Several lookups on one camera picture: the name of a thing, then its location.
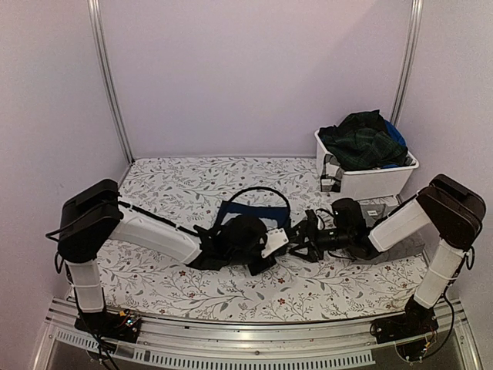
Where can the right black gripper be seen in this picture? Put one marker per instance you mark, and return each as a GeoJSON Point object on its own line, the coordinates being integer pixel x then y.
{"type": "Point", "coordinates": [313, 252]}

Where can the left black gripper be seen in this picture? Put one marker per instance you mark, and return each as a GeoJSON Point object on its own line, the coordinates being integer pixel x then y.
{"type": "Point", "coordinates": [259, 270]}

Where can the grey button shirt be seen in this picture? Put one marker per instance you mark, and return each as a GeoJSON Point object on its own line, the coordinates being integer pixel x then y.
{"type": "Point", "coordinates": [411, 246]}

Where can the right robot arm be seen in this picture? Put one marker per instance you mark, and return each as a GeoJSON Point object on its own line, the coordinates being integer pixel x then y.
{"type": "Point", "coordinates": [450, 210]}

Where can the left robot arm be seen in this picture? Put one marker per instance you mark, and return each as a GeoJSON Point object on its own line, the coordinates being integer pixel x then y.
{"type": "Point", "coordinates": [99, 214]}

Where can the white laundry basket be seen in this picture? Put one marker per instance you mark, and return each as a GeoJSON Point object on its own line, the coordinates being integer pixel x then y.
{"type": "Point", "coordinates": [368, 184]}

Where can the black white checkered garment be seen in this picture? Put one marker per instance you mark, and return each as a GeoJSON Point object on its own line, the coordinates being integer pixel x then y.
{"type": "Point", "coordinates": [332, 173]}

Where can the floral tablecloth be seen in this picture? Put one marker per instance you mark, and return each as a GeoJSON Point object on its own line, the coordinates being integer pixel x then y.
{"type": "Point", "coordinates": [189, 191]}

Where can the dark green plaid garment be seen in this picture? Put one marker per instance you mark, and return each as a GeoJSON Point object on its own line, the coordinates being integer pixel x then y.
{"type": "Point", "coordinates": [362, 141]}

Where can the light blue garment in basket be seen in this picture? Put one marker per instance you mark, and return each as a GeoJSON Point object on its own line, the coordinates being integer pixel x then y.
{"type": "Point", "coordinates": [394, 134]}

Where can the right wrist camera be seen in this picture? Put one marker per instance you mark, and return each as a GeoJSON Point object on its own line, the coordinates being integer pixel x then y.
{"type": "Point", "coordinates": [313, 220]}

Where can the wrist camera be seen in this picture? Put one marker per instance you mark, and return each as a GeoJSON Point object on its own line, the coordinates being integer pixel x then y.
{"type": "Point", "coordinates": [276, 239]}
{"type": "Point", "coordinates": [313, 220]}

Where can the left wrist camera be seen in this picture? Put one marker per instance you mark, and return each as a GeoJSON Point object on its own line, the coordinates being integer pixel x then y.
{"type": "Point", "coordinates": [276, 239]}

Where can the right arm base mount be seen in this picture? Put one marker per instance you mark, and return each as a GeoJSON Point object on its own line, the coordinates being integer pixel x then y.
{"type": "Point", "coordinates": [414, 321]}

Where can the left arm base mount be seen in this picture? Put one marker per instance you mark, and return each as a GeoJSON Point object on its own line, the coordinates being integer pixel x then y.
{"type": "Point", "coordinates": [122, 326]}

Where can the left aluminium corner post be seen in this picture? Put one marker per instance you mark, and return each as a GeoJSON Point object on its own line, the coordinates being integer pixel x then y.
{"type": "Point", "coordinates": [95, 18]}

